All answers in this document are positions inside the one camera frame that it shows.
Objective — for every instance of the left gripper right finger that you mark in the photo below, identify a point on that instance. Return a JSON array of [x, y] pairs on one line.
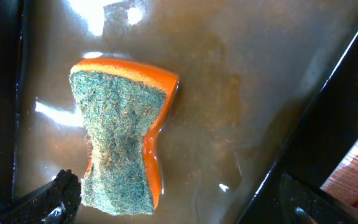
[[302, 203]]

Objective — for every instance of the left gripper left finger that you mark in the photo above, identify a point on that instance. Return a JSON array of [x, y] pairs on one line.
[[55, 202]]

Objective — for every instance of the orange green sponge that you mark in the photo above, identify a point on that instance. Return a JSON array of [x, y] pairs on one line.
[[123, 106]]

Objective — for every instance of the black water tray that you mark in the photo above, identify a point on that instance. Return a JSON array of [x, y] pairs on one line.
[[247, 70]]

